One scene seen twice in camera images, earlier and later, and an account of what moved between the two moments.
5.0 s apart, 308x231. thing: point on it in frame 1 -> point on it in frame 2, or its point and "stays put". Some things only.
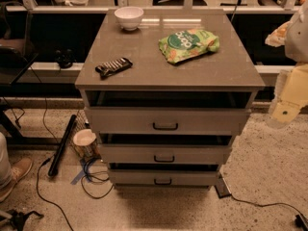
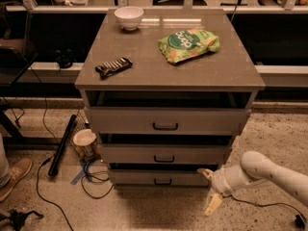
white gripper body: x=298 y=42 -> x=218 y=182
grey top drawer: x=164 y=120 stays put
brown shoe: x=17 y=170 stays put
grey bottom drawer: x=164 y=176 stays put
